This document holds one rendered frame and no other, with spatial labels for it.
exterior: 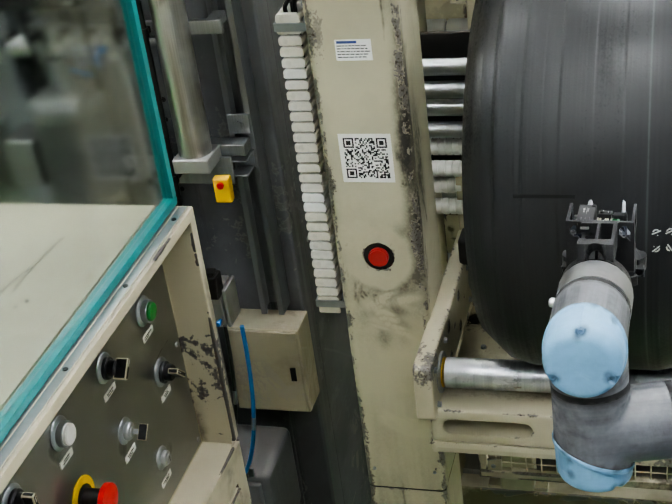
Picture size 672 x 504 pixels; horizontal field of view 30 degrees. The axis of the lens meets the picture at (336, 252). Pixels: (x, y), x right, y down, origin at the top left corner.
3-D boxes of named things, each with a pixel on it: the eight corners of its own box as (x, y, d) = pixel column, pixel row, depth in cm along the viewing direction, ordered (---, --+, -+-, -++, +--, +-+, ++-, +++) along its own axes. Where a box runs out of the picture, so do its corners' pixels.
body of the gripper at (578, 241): (640, 201, 134) (634, 246, 124) (639, 274, 138) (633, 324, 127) (567, 200, 136) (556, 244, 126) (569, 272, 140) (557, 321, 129)
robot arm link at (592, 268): (631, 346, 123) (547, 342, 126) (633, 324, 127) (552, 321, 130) (631, 276, 120) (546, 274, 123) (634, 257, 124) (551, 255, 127)
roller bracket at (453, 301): (417, 422, 181) (411, 367, 176) (462, 277, 214) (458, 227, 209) (439, 423, 180) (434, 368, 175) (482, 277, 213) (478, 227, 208)
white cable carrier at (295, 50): (319, 312, 191) (273, 14, 167) (327, 294, 195) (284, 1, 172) (347, 313, 190) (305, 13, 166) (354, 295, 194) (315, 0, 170)
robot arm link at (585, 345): (540, 407, 116) (535, 325, 113) (553, 351, 126) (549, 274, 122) (627, 410, 114) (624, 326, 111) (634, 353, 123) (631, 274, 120)
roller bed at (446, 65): (401, 219, 224) (384, 63, 209) (417, 181, 236) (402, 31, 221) (512, 221, 218) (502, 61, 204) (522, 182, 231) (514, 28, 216)
